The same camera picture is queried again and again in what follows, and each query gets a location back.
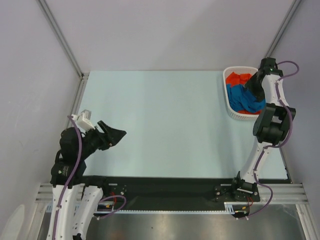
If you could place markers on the right aluminium corner post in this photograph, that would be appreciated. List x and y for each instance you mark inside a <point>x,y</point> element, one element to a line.
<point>293,9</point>

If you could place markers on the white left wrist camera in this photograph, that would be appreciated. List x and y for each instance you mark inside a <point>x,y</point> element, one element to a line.
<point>83,120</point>

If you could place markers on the left aluminium corner post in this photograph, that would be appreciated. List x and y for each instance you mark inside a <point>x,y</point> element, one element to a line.
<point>50,18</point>

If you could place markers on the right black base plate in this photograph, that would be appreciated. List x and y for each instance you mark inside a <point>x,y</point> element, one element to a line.
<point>227,193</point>

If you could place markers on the orange t shirt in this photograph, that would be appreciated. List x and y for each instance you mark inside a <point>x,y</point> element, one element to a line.
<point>237,79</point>

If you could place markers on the aluminium front rail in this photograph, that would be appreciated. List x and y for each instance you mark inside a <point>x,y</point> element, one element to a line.
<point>275,193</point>

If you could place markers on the white slotted cable duct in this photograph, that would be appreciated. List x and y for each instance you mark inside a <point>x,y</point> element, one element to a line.
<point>228,209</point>

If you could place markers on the aluminium corner post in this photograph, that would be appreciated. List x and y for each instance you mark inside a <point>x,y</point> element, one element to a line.
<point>50,18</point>
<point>293,9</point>

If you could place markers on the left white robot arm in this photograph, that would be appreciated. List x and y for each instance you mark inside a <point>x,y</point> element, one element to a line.
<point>75,197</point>

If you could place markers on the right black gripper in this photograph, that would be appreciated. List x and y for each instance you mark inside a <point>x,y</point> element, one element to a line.
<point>258,83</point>

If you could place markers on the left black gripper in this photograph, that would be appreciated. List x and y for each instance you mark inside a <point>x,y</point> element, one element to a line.
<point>110,137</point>

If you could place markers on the white plastic basket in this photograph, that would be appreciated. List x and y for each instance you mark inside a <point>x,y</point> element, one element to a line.
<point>239,70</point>

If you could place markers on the blue t shirt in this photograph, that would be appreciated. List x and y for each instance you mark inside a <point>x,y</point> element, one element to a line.
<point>242,101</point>

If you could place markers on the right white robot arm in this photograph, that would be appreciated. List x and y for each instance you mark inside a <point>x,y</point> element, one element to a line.
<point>271,129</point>

